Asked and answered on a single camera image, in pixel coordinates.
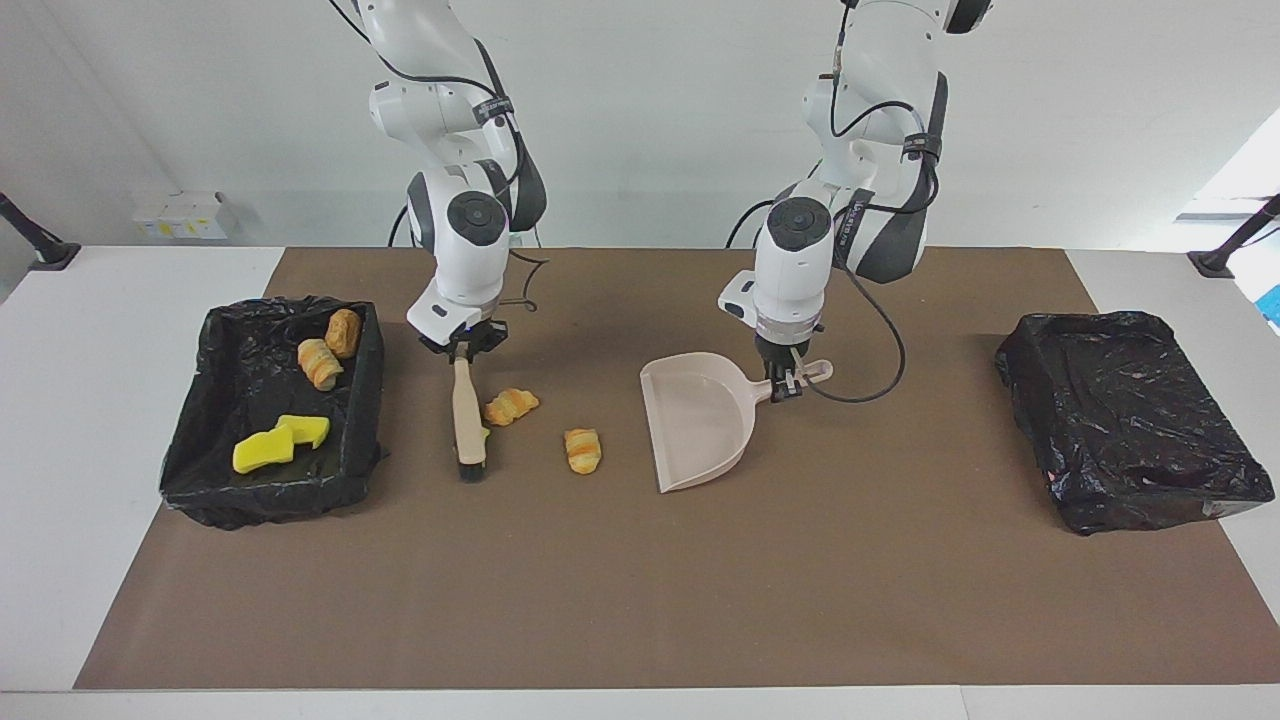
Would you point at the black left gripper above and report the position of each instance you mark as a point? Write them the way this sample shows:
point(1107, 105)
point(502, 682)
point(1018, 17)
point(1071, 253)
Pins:
point(780, 355)

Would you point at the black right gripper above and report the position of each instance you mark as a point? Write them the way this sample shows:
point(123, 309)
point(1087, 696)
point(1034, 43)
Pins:
point(465, 337)

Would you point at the beige hand brush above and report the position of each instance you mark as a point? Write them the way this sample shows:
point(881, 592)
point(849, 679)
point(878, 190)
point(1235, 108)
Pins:
point(468, 410)

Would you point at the beige plastic dustpan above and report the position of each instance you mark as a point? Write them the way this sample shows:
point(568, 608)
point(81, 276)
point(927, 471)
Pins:
point(700, 420)

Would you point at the brown toy bread roll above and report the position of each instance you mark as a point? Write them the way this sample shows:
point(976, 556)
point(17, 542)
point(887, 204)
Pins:
point(343, 333)

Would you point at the toy croissant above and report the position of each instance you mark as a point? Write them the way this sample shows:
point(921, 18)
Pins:
point(582, 452)
point(512, 407)
point(320, 365)

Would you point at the green and yellow sponge piece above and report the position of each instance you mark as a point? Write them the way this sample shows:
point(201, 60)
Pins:
point(308, 430)

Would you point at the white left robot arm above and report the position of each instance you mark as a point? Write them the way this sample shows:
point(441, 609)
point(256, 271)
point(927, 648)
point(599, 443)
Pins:
point(795, 270)

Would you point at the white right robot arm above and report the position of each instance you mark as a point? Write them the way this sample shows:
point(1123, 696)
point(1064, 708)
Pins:
point(470, 260)

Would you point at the black bag lined bin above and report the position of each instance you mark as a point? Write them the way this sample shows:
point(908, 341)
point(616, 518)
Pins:
point(220, 400)
point(1130, 430)

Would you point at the brown table mat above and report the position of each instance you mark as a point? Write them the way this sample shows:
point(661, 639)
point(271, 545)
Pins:
point(600, 600)

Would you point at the white power strip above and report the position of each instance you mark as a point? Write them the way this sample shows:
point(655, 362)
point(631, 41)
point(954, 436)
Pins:
point(185, 215)

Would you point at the blue object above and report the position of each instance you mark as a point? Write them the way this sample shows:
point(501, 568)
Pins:
point(1273, 305)

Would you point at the black camera stand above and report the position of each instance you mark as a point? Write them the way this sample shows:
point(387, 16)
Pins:
point(1215, 263)
point(50, 255)

